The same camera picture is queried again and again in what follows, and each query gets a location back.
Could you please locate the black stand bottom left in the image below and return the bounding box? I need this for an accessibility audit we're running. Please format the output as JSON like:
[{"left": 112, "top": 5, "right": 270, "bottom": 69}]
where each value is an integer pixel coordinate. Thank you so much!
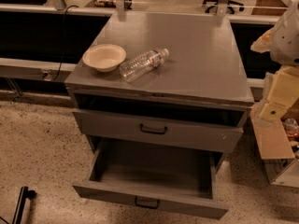
[{"left": 12, "top": 186, "right": 36, "bottom": 224}]

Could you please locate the cardboard box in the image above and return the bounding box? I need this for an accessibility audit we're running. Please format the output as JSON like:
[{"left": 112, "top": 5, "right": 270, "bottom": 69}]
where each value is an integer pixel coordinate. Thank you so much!
[{"left": 250, "top": 104, "right": 299, "bottom": 188}]

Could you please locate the black office chair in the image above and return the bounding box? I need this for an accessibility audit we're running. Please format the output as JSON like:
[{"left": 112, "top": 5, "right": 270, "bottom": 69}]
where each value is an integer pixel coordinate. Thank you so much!
[{"left": 202, "top": 0, "right": 245, "bottom": 14}]

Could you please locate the clear plastic water bottle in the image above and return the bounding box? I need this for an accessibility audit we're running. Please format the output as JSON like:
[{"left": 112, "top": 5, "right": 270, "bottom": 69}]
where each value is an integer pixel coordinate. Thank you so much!
[{"left": 120, "top": 49, "right": 169, "bottom": 82}]

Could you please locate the grey drawer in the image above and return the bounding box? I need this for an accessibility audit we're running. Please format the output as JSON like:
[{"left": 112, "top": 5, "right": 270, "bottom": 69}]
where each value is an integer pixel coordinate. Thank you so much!
[
  {"left": 73, "top": 108, "right": 243, "bottom": 153},
  {"left": 73, "top": 139, "right": 228, "bottom": 219}
]

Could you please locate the grey metal drawer cabinet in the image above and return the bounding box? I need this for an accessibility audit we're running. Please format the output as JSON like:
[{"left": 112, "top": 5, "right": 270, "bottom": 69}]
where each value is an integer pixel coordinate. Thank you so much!
[{"left": 64, "top": 10, "right": 255, "bottom": 173}]

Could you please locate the cream plastic bowl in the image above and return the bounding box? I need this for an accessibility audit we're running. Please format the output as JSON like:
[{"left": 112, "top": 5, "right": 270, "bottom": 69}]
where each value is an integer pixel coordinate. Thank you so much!
[{"left": 82, "top": 44, "right": 126, "bottom": 72}]

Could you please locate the black cable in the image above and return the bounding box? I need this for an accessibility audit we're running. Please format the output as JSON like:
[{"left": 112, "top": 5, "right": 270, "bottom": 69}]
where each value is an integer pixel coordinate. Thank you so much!
[{"left": 50, "top": 5, "right": 80, "bottom": 82}]

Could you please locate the plastic bottle in box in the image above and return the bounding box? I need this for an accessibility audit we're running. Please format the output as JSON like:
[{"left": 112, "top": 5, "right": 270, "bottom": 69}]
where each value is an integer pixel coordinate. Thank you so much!
[{"left": 283, "top": 119, "right": 299, "bottom": 140}]

